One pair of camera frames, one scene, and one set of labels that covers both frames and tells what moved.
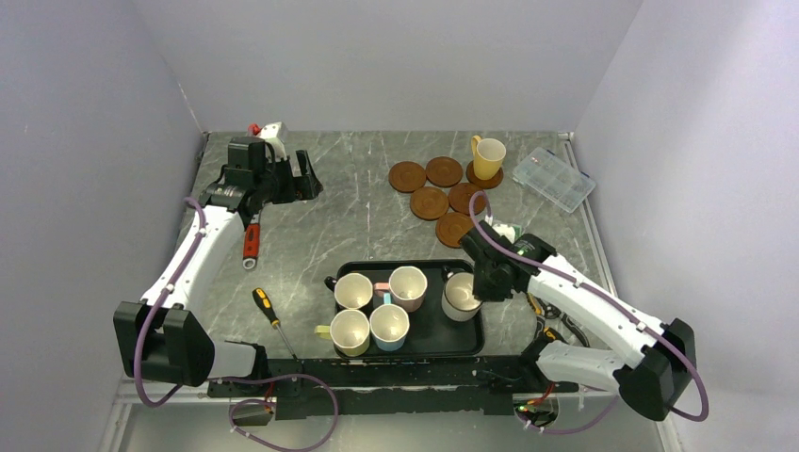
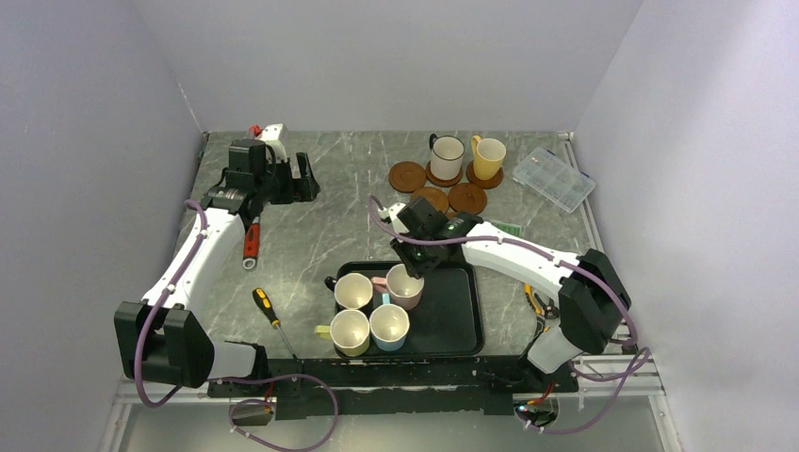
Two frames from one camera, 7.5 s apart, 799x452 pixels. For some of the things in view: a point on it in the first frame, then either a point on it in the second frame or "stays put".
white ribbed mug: (459, 302) → (447, 156)
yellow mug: (488, 154) stays put
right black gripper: (485, 293) → (414, 268)
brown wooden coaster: (444, 171) stays put
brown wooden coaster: (429, 202) stays put
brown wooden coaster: (459, 199) stays put
